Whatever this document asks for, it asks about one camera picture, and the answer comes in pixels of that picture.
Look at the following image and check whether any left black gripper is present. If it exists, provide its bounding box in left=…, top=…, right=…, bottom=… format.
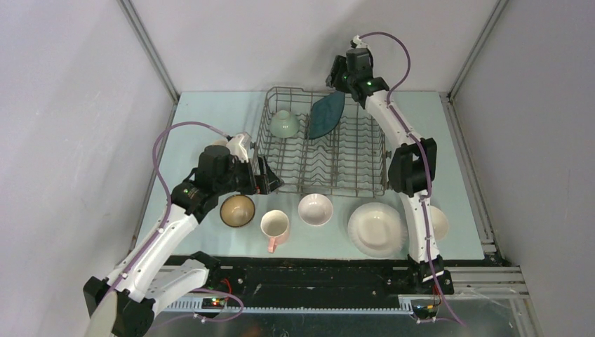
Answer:
left=215, top=154, right=283, bottom=196

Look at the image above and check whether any teal square plate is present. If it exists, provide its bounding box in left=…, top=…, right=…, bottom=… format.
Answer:
left=308, top=91, right=345, bottom=140

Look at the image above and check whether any pale green ceramic bowl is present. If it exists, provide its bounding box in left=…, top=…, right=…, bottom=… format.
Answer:
left=269, top=110, right=300, bottom=138

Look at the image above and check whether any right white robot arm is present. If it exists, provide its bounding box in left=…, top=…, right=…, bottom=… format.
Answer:
left=326, top=46, right=447, bottom=294

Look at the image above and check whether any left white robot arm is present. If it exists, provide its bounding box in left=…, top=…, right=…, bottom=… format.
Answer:
left=83, top=145, right=283, bottom=336

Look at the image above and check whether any pink mug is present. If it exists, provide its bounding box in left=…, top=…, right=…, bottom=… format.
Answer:
left=260, top=210, right=290, bottom=253

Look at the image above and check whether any brown rimmed tan bowl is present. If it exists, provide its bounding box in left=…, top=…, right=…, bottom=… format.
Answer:
left=220, top=194, right=255, bottom=228

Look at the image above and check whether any pink white bowl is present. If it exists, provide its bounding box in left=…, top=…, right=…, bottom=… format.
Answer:
left=297, top=193, right=333, bottom=227

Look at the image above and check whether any yellow green mug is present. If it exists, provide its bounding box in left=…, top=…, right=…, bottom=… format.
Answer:
left=212, top=139, right=229, bottom=147

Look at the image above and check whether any white scalloped plate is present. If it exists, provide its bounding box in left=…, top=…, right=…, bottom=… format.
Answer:
left=347, top=202, right=408, bottom=259

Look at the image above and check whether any left controller board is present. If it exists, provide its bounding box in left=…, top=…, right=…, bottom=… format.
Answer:
left=201, top=298, right=227, bottom=310

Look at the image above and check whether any controller board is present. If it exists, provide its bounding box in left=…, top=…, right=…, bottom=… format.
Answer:
left=201, top=298, right=227, bottom=310
left=412, top=305, right=439, bottom=321

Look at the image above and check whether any white ceramic bowl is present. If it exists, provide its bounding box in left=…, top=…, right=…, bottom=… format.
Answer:
left=430, top=205, right=450, bottom=241

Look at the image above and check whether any right controller board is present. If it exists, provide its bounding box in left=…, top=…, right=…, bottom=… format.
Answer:
left=412, top=305, right=439, bottom=321

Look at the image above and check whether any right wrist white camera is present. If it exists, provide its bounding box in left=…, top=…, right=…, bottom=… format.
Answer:
left=350, top=35, right=369, bottom=48

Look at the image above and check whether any wrist white camera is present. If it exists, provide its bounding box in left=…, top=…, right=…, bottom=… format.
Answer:
left=350, top=35, right=369, bottom=48
left=225, top=132, right=252, bottom=163

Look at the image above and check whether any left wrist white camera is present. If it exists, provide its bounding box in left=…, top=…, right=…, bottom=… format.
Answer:
left=225, top=132, right=252, bottom=163

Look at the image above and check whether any grey wire dish rack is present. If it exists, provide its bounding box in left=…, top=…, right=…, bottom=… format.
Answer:
left=256, top=86, right=389, bottom=198

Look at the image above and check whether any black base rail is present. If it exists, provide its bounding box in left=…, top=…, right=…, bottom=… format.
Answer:
left=178, top=254, right=470, bottom=310

